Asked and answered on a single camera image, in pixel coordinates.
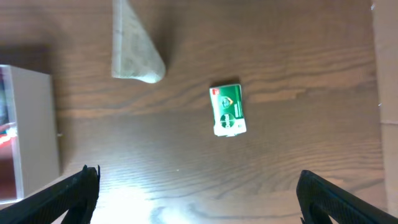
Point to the white box with pink interior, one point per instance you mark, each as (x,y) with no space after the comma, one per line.
(31,161)

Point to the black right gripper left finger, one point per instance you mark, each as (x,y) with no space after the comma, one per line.
(74,197)

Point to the white lotion tube with leaves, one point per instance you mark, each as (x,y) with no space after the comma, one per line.
(134,55)

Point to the red Colgate toothpaste tube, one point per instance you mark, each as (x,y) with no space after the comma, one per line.
(8,133)

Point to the green soap bar package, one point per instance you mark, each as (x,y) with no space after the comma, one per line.
(228,114)

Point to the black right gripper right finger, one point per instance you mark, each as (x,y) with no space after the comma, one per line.
(322,202)

